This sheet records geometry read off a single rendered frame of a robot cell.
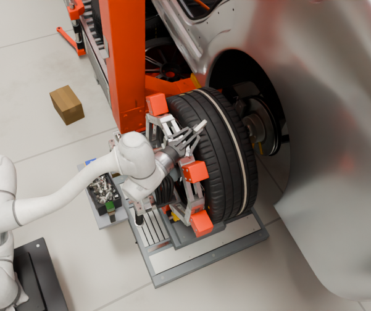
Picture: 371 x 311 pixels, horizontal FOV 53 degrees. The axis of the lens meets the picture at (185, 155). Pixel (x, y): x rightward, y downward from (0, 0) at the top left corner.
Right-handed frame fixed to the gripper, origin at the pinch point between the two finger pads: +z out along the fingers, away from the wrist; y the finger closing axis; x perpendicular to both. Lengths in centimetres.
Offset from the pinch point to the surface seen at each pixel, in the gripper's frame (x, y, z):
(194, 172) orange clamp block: -2.9, 10.9, -15.9
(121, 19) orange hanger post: 12, -55, 10
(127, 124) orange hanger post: -63, -49, 6
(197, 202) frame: -19.8, 17.8, -18.1
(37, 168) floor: -126, -95, -39
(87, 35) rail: -94, -141, 55
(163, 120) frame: -8.4, -15.7, -3.9
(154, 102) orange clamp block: -10.4, -26.2, 1.1
